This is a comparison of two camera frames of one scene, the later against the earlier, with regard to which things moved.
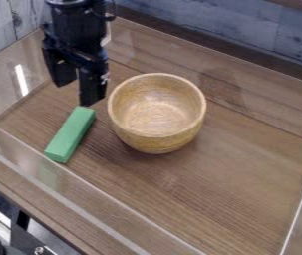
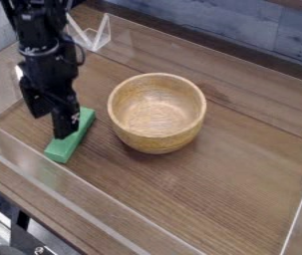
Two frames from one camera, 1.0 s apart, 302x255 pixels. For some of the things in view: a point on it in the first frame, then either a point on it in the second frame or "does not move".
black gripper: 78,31 → 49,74
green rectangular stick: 70,133 does not move
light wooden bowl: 157,112 does not move
